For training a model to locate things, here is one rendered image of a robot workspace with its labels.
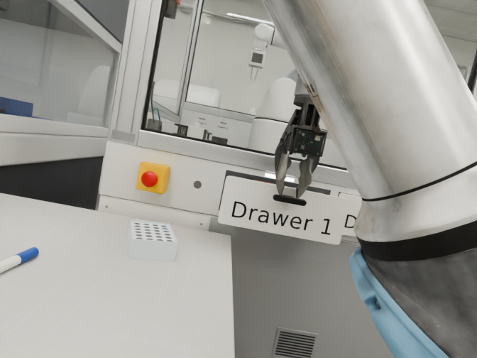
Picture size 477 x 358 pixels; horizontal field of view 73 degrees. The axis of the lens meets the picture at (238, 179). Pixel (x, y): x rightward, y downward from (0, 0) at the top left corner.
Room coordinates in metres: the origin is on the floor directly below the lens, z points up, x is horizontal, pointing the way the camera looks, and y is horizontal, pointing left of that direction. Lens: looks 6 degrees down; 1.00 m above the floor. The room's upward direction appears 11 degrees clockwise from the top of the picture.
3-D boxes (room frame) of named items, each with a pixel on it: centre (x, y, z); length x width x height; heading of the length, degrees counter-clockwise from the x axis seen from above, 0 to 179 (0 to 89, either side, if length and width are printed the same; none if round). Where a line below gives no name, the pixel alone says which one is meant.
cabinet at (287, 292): (1.35, -0.13, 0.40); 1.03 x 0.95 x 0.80; 93
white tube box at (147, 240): (0.63, 0.15, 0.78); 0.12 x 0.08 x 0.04; 21
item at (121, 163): (1.35, -0.12, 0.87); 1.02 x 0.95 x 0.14; 93
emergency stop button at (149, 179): (0.80, 0.22, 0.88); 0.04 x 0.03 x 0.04; 93
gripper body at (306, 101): (0.69, -0.12, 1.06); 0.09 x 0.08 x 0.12; 3
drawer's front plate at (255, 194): (0.73, -0.12, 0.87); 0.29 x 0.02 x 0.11; 93
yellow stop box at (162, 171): (0.83, 0.22, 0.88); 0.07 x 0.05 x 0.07; 93
